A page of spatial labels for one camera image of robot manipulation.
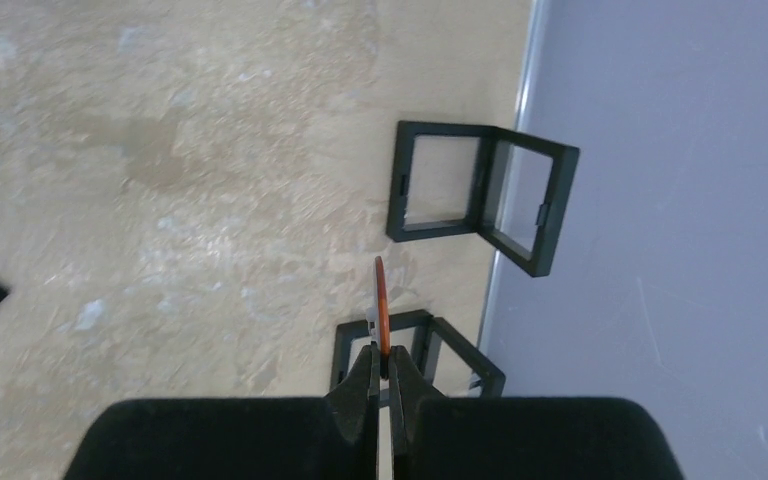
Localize orange pink round brooch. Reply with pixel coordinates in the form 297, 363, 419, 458
366, 256, 391, 362

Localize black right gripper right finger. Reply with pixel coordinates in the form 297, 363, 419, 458
388, 346, 683, 479

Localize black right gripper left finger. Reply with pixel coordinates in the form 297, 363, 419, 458
64, 345, 380, 479

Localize black open display case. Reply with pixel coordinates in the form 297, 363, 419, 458
385, 120, 581, 278

